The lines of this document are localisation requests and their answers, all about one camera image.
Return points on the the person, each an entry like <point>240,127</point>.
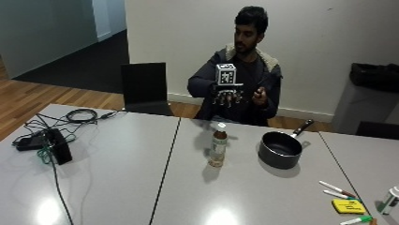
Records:
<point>249,78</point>

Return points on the white marker cube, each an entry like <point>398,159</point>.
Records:
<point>227,74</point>

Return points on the brown tea bottle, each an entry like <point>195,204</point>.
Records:
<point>217,146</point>

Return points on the black saucepan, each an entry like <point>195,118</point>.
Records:
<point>283,150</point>

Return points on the black chair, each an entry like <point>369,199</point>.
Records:
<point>146,89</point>

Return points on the grey bin with black bag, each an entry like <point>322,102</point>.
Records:
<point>366,100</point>

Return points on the dark chair back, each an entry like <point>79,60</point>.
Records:
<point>377,130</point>

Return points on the red capped white marker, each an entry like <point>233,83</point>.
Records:
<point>337,189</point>

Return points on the green capped white marker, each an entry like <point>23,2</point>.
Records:
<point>357,220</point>
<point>338,195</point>

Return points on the yellow sticky note pad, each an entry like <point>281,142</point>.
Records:
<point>349,206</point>

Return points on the black power adapter box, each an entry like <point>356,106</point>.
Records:
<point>59,146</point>

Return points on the white spray bottle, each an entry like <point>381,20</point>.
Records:
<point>390,200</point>

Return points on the orange marker tip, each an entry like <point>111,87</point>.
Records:
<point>374,222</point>

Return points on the black flat device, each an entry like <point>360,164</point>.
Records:
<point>30,143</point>

